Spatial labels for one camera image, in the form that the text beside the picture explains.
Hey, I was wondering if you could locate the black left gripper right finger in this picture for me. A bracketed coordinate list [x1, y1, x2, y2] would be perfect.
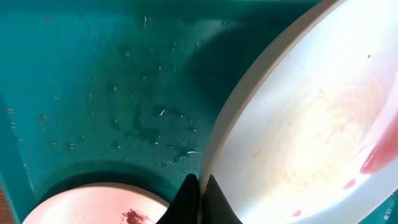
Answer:
[201, 175, 243, 224]

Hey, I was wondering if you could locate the light blue plate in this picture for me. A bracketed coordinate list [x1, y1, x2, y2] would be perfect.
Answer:
[199, 0, 397, 223]

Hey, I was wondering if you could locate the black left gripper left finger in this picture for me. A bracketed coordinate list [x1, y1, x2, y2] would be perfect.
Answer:
[157, 174, 198, 224]

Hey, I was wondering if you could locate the teal plastic tray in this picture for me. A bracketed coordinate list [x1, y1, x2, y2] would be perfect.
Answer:
[1, 1, 397, 223]

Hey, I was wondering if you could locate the pink plate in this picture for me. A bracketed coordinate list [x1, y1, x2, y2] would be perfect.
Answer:
[23, 182, 169, 224]

